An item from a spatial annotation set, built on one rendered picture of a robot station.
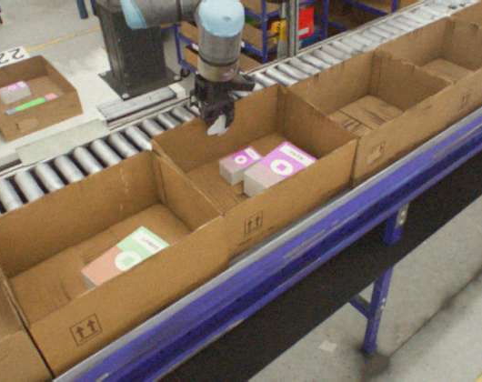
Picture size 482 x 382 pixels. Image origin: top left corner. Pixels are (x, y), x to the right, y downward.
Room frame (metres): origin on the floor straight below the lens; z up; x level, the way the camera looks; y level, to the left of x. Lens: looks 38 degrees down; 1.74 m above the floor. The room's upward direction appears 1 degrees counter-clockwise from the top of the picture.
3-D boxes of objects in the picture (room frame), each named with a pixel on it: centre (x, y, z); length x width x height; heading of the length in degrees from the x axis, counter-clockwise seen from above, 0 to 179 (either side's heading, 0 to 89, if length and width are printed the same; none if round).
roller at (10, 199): (0.99, 0.68, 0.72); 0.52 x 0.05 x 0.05; 39
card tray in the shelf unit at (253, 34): (2.72, -0.02, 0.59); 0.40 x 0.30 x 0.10; 37
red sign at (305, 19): (2.05, -0.17, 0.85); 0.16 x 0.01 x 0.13; 129
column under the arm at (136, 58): (1.80, 0.50, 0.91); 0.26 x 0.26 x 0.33; 36
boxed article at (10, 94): (1.67, 0.96, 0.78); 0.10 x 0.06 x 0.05; 131
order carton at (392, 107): (1.18, -0.29, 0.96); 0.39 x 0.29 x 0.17; 129
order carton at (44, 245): (0.69, 0.32, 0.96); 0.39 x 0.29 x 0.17; 129
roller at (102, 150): (1.19, 0.42, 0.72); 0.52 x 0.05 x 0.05; 39
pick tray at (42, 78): (1.61, 0.89, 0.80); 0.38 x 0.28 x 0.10; 38
